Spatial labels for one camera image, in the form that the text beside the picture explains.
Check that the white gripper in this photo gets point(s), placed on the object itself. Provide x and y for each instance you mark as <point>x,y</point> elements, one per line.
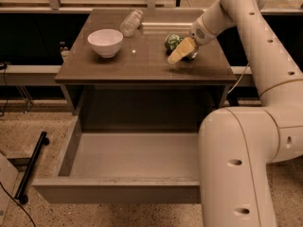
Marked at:
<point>199,35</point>

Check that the green soda can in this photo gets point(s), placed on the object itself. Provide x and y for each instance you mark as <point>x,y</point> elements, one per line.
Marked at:
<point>171,42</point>

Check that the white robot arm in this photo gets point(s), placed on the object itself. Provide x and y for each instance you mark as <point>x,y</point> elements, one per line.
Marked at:
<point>235,144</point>

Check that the brown cabinet with top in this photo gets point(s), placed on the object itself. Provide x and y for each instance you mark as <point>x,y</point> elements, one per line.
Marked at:
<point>142,59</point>

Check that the open top drawer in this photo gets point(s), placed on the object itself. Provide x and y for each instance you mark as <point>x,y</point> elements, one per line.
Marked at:
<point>129,147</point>

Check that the clear plastic bottle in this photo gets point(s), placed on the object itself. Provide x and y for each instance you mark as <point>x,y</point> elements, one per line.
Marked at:
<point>131,23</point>

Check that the white ceramic bowl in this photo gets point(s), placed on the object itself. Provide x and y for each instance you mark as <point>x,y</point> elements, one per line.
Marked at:
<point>106,42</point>

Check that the small bottle behind cabinet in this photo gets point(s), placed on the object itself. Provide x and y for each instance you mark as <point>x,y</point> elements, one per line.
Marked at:
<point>64,50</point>

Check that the black wheeled stand base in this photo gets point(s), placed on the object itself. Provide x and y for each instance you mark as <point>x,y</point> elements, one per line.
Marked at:
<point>28,164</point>

